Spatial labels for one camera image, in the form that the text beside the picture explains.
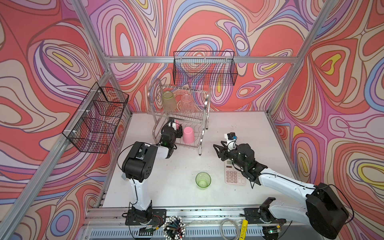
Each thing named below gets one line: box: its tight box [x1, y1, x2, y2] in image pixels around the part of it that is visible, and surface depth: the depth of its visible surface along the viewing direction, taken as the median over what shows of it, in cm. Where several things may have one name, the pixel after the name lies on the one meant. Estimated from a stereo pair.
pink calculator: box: [224, 160, 247, 186], surface depth 86 cm
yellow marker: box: [238, 219, 249, 240], surface depth 70 cm
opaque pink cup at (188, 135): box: [183, 126, 195, 144], surface depth 92 cm
